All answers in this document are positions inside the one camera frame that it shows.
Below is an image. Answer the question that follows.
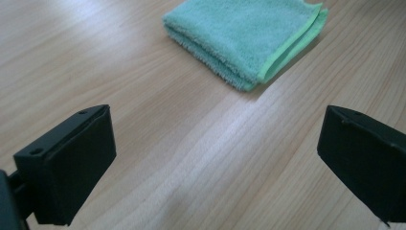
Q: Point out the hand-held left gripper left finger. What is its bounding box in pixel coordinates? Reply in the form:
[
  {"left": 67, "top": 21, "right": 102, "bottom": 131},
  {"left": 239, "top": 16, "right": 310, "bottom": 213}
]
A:
[{"left": 12, "top": 103, "right": 118, "bottom": 227}]

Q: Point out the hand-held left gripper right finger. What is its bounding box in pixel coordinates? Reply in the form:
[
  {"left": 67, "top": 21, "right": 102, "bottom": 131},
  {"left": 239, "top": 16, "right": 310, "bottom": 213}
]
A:
[{"left": 316, "top": 104, "right": 406, "bottom": 225}]

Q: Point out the green microfibre cloth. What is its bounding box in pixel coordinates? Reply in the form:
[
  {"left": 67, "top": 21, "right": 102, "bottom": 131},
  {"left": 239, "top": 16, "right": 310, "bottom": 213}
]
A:
[{"left": 161, "top": 0, "right": 329, "bottom": 93}]

